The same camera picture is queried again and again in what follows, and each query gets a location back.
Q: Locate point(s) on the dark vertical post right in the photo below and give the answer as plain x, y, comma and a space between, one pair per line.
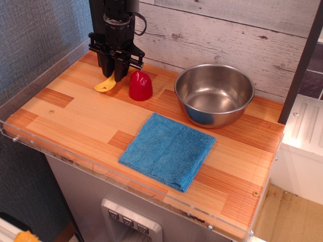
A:
302, 65

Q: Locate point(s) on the grey toy fridge cabinet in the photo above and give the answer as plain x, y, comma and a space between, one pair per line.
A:
105, 211

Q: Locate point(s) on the stainless steel bowl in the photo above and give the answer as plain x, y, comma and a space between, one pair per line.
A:
213, 95

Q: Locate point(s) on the yellow brush white bristles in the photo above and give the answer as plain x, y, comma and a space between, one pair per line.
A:
110, 82

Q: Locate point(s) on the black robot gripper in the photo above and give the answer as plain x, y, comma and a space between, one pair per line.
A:
118, 50

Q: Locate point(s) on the clear acrylic table guard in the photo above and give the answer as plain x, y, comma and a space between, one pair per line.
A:
84, 133

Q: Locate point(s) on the orange yellow object corner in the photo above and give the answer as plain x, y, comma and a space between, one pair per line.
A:
26, 236

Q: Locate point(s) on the red plastic dome object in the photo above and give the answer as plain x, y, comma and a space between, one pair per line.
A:
140, 86

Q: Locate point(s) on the blue folded cloth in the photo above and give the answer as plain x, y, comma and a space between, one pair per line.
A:
168, 152

